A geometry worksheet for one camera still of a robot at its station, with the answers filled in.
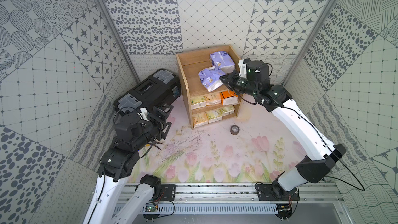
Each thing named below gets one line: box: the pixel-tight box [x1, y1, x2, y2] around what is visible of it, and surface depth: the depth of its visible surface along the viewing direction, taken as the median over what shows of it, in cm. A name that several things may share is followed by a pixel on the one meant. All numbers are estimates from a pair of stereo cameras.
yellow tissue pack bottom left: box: [192, 112, 209, 128], surface depth 97 cm
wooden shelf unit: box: [175, 44, 241, 130], surface depth 86 cm
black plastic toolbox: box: [113, 68, 182, 116], surface depth 96 cm
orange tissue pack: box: [219, 90, 238, 106], surface depth 86 cm
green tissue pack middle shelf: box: [190, 95, 207, 110], surface depth 85 cm
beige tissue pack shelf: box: [205, 92, 222, 106], surface depth 87 cm
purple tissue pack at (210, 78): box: [197, 66, 226, 93], surface depth 70 cm
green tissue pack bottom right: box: [219, 105, 235, 116], surface depth 100 cm
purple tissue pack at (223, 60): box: [209, 51, 236, 74], surface depth 83 cm
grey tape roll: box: [229, 124, 240, 136], surface depth 97 cm
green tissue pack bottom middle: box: [207, 108, 223, 124], surface depth 97 cm
